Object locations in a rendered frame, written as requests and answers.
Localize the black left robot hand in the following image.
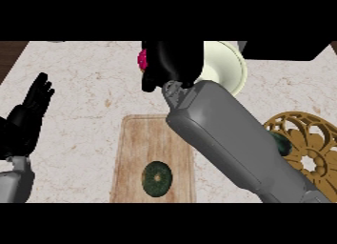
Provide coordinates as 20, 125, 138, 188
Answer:
0, 71, 55, 161

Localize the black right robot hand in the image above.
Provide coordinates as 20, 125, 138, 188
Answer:
139, 41, 204, 93

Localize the pink frosted cupcake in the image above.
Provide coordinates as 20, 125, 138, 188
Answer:
136, 49, 150, 72

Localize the cream white bowl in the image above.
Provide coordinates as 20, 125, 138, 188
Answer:
194, 41, 248, 97

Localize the gold lattice round placemat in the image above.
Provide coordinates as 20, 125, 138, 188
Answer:
262, 111, 337, 204

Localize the black appliance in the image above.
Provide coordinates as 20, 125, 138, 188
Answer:
235, 41, 334, 62

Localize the wooden cutting board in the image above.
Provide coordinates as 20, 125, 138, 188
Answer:
107, 113, 198, 204

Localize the dark green round vegetable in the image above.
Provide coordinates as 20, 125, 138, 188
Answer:
139, 160, 173, 198

